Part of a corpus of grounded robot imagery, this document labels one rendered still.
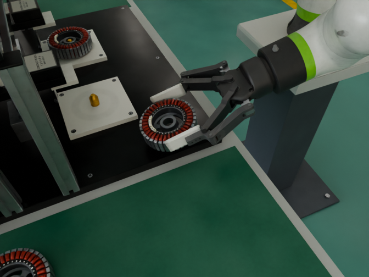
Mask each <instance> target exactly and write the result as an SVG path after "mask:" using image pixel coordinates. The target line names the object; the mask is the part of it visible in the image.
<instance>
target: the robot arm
mask: <svg viewBox="0 0 369 277"><path fill-rule="evenodd" d="M287 34H288V35H287V36H285V37H283V38H281V39H279V40H277V41H275V42H273V43H271V44H269V45H267V46H265V47H263V48H260V49H259V50H258V53H257V57H256V56H254V57H252V58H250V59H248V60H246V61H244V62H242V63H240V65H239V67H238V68H237V69H232V70H231V69H230V68H229V67H228V64H227V61H226V60H223V61H221V62H219V63H217V64H215V65H211V66H207V67H202V68H198V69H193V70H188V71H183V72H182V73H180V76H181V79H180V81H179V82H178V83H176V84H174V85H172V86H170V87H168V88H167V89H166V90H165V91H163V92H160V93H158V94H156V95H154V96H151V97H150V100H151V102H152V103H153V104H155V102H159V101H160V100H162V101H163V100H164V99H167V100H168V98H171V99H173V98H175V99H177V98H179V97H181V96H183V95H185V94H186V93H187V91H215V92H219V94H220V96H222V100H221V103H220V105H219V106H218V107H217V108H216V110H215V111H214V112H213V113H212V115H211V116H210V118H209V119H208V120H207V121H206V123H205V124H204V125H203V126H199V125H197V126H195V127H193V128H190V129H188V130H186V131H184V132H182V133H180V134H178V135H176V136H174V137H172V138H170V139H168V140H166V141H165V142H164V143H165V145H166V146H167V148H168V149H169V150H170V152H172V151H174V150H176V149H178V148H180V147H182V146H184V145H186V144H188V145H189V146H191V145H193V144H195V143H197V142H199V141H201V140H204V139H207V140H208V141H210V142H211V144H212V145H215V144H217V143H218V142H219V141H221V140H222V139H223V138H224V137H225V136H226V135H227V134H229V133H230V132H231V131H232V130H233V129H234V128H235V127H237V126H238V125H239V124H240V123H241V122H242V121H243V120H245V119H247V118H249V117H252V116H253V115H255V110H254V106H253V104H252V103H250V101H251V100H252V99H259V98H261V97H263V96H266V95H268V94H269V93H271V92H272V91H273V92H274V93H276V94H280V93H282V92H284V91H287V90H289V89H291V88H294V87H296V86H298V85H300V84H302V83H304V82H306V81H308V80H311V79H313V78H315V77H317V76H320V75H322V74H325V73H329V72H332V71H336V70H340V69H345V68H348V67H350V66H352V65H354V64H355V63H357V62H358V61H360V60H361V59H362V58H364V57H367V56H369V0H297V10H296V13H295V15H294V17H293V19H292V20H291V21H290V22H289V23H288V26H287ZM188 76H189V77H188ZM238 104H240V105H241V106H240V107H239V108H237V109H236V110H235V111H234V112H233V113H232V114H230V115H229V116H228V117H227V118H226V119H225V117H226V116H227V115H228V114H229V113H231V112H232V111H233V110H234V108H235V107H236V105H238Z"/></svg>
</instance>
